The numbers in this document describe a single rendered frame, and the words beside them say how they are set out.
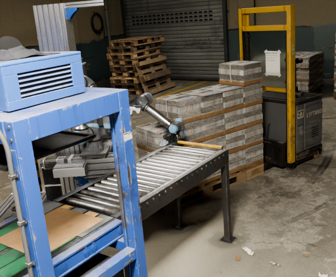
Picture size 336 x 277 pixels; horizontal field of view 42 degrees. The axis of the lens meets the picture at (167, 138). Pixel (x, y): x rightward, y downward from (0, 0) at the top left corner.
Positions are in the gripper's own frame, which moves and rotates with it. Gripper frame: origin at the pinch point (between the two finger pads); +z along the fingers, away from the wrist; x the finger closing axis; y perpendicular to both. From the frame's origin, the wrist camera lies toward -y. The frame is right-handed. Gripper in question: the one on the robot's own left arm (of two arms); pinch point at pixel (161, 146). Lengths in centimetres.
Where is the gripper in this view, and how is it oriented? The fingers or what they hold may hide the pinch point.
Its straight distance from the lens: 387.6
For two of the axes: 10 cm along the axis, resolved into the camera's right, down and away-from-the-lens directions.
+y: -0.8, -9.6, -2.8
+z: -5.8, 2.7, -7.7
